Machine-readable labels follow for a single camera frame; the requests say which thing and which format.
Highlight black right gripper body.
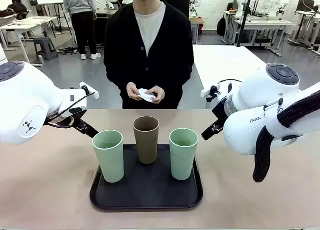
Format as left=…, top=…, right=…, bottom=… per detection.
left=211, top=98, right=229, bottom=127

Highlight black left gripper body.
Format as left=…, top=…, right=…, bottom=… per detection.
left=67, top=107, right=88, bottom=128

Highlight light green plastic cup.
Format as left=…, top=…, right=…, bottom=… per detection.
left=168, top=128, right=200, bottom=181
left=91, top=129, right=125, bottom=184

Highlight brown plastic cup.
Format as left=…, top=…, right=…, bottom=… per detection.
left=132, top=116, right=160, bottom=165

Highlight person's left forearm black sleeve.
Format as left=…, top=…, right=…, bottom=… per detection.
left=159, top=65, right=195, bottom=96

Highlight person's right forearm black sleeve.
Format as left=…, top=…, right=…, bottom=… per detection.
left=103, top=62, right=132, bottom=91

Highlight person's right hand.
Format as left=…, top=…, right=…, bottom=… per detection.
left=126, top=81, right=143, bottom=101

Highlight person's left hand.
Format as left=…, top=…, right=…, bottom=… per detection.
left=146, top=85, right=166, bottom=104

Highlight large white table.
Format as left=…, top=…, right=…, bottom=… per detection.
left=191, top=44, right=274, bottom=109

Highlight grey plastic step stool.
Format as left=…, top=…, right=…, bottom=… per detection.
left=33, top=36, right=59, bottom=61

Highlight person in black cardigan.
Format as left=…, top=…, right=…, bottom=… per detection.
left=103, top=0, right=195, bottom=110

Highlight black plastic serving tray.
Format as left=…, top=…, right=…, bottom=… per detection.
left=89, top=144, right=204, bottom=211

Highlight black backpack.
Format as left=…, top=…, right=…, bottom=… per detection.
left=216, top=14, right=227, bottom=37

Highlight person in grey hoodie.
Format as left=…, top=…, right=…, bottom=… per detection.
left=61, top=0, right=102, bottom=60

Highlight wooden top desk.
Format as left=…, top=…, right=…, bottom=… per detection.
left=189, top=17, right=205, bottom=45

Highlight black stand pole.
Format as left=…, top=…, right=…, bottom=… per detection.
left=236, top=0, right=254, bottom=47

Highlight white lab desk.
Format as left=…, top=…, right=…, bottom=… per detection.
left=223, top=10, right=293, bottom=46

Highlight background person in black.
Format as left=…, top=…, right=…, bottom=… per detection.
left=163, top=0, right=190, bottom=19

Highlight black bag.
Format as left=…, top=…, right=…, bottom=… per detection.
left=6, top=2, right=28, bottom=14

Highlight white desk with black legs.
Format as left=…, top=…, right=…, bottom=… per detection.
left=294, top=9, right=320, bottom=51

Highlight thin black camera cable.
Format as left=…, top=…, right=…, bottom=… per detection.
left=46, top=89, right=97, bottom=129

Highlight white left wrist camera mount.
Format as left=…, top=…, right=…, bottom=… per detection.
left=79, top=82, right=100, bottom=100

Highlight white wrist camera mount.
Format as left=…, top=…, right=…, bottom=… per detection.
left=200, top=81, right=233, bottom=103
left=79, top=82, right=100, bottom=100

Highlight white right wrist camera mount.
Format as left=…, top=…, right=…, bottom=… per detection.
left=200, top=81, right=233, bottom=103

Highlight black straps on floor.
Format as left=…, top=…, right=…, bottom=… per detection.
left=56, top=47, right=78, bottom=55

